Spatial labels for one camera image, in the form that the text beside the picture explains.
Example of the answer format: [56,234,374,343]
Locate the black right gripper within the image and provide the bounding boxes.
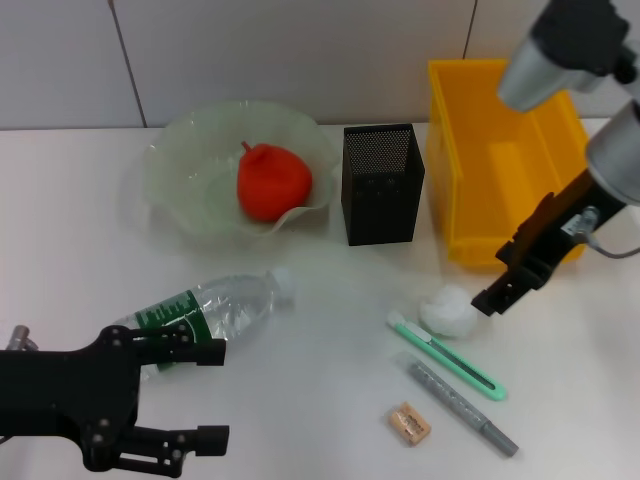
[471,166,627,318]

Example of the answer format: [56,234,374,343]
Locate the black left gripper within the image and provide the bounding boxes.
[0,322,231,476]

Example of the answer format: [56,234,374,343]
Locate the white paper ball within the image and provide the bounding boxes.
[419,283,479,340]

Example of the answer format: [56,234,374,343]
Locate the mint green utility knife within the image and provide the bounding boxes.
[385,310,507,403]

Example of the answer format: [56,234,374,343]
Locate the clear water bottle green label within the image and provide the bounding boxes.
[112,266,296,386]

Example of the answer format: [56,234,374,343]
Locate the tan eraser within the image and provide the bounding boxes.
[387,401,432,448]

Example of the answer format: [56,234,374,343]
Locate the red pear-shaped toy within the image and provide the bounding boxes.
[236,141,314,223]

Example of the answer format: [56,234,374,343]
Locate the grey marker pen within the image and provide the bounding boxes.
[396,351,520,457]

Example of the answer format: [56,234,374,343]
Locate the black mesh pen holder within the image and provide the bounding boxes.
[341,123,426,247]

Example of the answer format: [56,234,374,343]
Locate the pale green glass fruit plate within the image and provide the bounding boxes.
[143,99,342,251]

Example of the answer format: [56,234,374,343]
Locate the yellow plastic storage bin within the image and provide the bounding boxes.
[427,58,591,274]

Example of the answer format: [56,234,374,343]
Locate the right gripper cable with connector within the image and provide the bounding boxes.
[564,207,640,260]

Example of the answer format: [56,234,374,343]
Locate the gripper cable with connector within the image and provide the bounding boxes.
[564,207,640,260]
[3,324,40,352]

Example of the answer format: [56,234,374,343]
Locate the left gripper cable with connector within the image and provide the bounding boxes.
[3,324,40,352]

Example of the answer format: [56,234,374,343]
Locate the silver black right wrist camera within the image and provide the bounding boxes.
[497,0,640,112]

